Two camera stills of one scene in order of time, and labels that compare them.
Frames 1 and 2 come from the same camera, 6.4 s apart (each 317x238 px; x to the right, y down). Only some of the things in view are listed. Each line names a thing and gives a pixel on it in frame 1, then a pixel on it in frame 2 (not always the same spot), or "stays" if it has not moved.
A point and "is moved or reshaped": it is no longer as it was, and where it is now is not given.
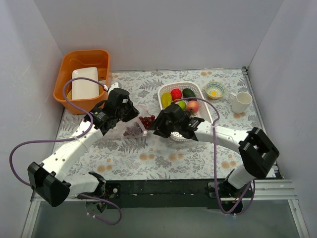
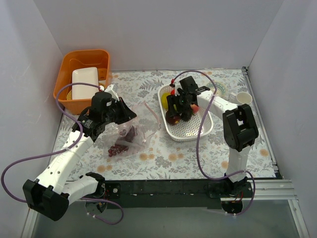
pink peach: (193, 105) stays
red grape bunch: (136, 129) → (116, 148)
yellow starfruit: (166, 99) stays
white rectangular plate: (83, 88) stays
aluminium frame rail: (274, 190) stays
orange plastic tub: (99, 59) stays
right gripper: (161, 123) → (179, 106)
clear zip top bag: (132, 129) is moved or reshaped
